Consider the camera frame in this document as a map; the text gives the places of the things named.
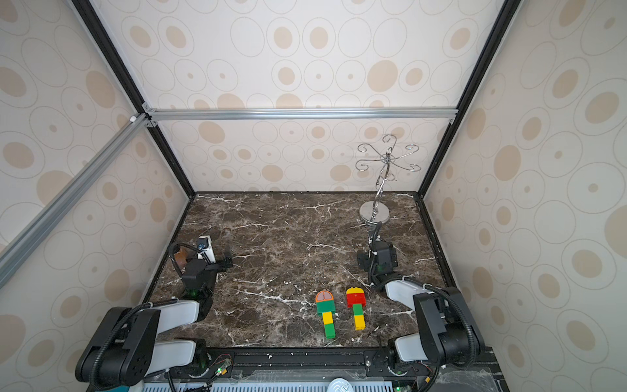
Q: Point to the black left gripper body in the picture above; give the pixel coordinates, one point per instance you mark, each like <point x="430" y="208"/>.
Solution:
<point x="212" y="270"/>

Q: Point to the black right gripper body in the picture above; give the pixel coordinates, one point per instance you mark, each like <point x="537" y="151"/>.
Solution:
<point x="378" y="249"/>

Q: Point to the red long lego brick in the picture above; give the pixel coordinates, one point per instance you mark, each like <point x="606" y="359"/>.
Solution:
<point x="355" y="298"/>

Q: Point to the yellow square lego brick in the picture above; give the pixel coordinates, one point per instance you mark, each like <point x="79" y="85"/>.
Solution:
<point x="359" y="322"/>

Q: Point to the green long lego brick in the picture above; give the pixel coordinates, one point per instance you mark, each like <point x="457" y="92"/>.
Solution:
<point x="325" y="307"/>

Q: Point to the yellow long lego brick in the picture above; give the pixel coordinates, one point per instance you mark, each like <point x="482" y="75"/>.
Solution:
<point x="354" y="291"/>

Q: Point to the yellow rounded lego brick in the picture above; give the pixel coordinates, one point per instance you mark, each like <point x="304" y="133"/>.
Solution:
<point x="327" y="318"/>

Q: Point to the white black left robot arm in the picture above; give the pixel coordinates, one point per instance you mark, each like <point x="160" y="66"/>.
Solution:
<point x="124" y="349"/>

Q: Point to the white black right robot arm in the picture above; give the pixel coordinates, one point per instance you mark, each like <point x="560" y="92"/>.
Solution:
<point x="447" y="332"/>

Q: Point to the chrome jewelry stand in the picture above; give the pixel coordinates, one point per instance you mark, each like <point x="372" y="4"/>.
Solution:
<point x="376" y="212"/>

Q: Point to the brown cup at left wall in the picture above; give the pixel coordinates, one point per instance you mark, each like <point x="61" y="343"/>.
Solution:
<point x="180" y="255"/>

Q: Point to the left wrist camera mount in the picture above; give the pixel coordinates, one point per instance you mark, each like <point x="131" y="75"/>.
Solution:
<point x="204" y="245"/>

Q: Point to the aluminium horizontal back rail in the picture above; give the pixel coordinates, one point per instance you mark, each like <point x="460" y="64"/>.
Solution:
<point x="266" y="114"/>

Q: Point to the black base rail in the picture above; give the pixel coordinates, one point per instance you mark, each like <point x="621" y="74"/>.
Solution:
<point x="315" y="368"/>

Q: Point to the aluminium left diagonal rail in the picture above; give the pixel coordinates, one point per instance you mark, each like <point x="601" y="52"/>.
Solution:
<point x="22" y="247"/>

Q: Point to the black vertical frame post right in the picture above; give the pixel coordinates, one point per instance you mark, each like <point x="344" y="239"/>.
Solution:
<point x="486" y="56"/>

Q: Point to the black vertical frame post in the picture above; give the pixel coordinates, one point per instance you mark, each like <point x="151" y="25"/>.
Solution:
<point x="96" y="29"/>
<point x="486" y="56"/>

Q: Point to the black vertical frame post left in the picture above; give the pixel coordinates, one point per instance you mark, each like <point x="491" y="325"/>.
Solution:
<point x="96" y="29"/>

